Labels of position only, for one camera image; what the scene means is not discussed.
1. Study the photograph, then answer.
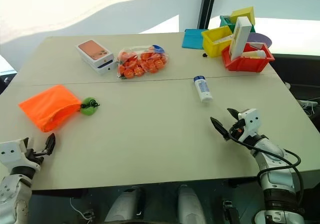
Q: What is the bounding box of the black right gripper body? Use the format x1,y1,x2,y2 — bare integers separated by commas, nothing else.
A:
228,118,248,141

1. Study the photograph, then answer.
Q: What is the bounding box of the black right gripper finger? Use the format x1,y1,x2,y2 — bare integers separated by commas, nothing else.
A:
210,116,230,142
226,107,240,122

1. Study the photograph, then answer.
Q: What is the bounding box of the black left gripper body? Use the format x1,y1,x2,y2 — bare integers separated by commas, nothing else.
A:
24,147,50,165

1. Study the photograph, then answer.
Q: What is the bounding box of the orange cloth bag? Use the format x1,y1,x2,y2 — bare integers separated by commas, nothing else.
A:
18,84,83,133

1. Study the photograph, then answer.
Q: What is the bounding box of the green plush toy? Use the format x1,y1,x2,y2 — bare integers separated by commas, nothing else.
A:
79,97,99,116

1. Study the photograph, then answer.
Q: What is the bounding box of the clear bag of orange pieces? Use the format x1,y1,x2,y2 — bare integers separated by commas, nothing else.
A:
116,43,170,81

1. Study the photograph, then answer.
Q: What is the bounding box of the white bottle with blue cap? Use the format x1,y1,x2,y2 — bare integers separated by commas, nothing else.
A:
193,75,214,104

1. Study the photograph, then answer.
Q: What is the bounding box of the red plastic bin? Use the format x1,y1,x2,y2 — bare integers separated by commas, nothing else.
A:
221,42,276,73

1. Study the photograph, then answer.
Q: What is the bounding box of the white tube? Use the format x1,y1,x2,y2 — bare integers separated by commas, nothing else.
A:
241,49,267,59

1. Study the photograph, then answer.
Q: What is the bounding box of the yellow plastic bin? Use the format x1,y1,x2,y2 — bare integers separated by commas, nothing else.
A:
201,25,235,59

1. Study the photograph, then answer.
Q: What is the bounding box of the tall white box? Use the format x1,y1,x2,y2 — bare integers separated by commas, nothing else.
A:
229,16,252,61

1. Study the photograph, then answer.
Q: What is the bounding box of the purple round plate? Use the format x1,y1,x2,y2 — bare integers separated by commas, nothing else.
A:
246,32,273,48

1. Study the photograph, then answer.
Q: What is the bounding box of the grey rounded robot leg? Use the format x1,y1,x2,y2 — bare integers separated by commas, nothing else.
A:
104,186,146,223
176,184,207,224

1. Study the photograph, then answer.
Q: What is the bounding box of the teal plastic bin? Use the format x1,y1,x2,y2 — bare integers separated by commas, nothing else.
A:
181,28,208,50

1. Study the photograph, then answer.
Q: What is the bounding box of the green plastic bin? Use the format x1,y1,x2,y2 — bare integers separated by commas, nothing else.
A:
219,15,257,34

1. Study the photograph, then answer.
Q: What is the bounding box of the yellow box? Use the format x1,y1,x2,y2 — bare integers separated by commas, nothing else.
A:
229,6,256,26

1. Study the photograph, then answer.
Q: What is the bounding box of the white phone box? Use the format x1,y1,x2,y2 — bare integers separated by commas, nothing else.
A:
76,39,116,76

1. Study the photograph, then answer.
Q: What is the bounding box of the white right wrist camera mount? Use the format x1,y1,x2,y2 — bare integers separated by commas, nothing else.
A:
237,108,260,138

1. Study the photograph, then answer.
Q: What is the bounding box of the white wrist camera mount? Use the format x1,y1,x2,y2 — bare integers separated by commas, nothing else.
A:
237,108,260,138
0,138,41,171

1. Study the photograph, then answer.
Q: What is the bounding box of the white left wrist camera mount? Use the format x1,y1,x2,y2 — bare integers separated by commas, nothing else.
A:
0,138,41,171

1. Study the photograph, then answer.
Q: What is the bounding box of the black drawstring cord with toggle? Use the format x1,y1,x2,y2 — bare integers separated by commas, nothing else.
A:
80,99,101,110

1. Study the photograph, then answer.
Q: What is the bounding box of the thin white cable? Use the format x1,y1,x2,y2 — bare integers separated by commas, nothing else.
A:
69,197,94,220

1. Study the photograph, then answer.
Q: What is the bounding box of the white cables bundle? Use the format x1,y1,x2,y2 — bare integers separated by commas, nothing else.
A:
296,99,319,115

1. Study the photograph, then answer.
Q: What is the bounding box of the dark window frame post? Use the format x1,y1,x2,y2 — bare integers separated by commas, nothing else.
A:
196,0,219,31

